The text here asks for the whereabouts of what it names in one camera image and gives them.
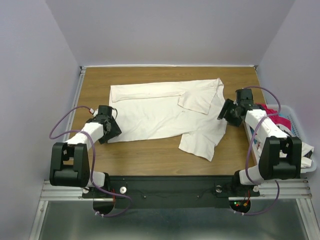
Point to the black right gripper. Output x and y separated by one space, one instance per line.
227 105

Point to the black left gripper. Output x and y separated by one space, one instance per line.
115 131

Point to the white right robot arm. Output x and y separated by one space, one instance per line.
281 154

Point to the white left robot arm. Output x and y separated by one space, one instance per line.
70 166

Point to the red t shirt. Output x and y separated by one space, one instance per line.
280 121

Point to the white plastic laundry basket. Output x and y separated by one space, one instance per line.
300 130

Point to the white printed t shirt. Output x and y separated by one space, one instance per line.
307 163

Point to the electronics board with leds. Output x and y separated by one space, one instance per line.
239 204

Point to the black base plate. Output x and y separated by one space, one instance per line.
160 192

